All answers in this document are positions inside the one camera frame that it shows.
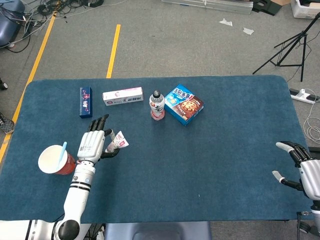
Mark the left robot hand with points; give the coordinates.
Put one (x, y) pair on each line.
(91, 147)

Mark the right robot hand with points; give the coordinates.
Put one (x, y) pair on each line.
(310, 175)

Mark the light blue toothbrush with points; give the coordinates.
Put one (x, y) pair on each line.
(63, 151)

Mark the white floral toothpaste tube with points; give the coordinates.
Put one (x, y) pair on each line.
(120, 142)

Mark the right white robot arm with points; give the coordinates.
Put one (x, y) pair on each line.
(315, 217)

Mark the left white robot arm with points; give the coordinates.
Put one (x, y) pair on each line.
(77, 197)

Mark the white pink toothpaste box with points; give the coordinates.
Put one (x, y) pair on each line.
(122, 96)

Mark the red paper cup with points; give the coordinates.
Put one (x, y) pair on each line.
(50, 158)

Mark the dark blue narrow box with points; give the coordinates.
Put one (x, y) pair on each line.
(86, 102)

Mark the black caster wheel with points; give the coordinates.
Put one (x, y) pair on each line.
(3, 85)
(303, 227)

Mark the pink white drink bottle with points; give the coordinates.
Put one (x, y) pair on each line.
(157, 106)

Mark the white power strip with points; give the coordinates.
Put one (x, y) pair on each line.
(301, 95)

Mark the white robot body shell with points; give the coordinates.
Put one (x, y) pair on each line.
(85, 228)

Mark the blue table mat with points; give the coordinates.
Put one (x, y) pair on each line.
(175, 162)

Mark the patterned shoe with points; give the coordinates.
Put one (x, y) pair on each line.
(6, 125)

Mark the blue cookie box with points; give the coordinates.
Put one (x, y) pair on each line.
(185, 105)

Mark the black tripod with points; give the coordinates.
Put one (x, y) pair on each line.
(303, 34)

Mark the dark blue machine base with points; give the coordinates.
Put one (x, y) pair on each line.
(7, 27)

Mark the white paper scrap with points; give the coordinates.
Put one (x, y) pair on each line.
(226, 22)
(248, 31)

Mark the white storage bin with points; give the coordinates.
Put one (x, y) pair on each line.
(300, 11)

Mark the open cardboard box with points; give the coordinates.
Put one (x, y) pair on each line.
(281, 2)

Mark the black floor bracket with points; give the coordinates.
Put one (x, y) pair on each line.
(270, 7)

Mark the aluminium rail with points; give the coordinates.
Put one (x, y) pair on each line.
(225, 6)

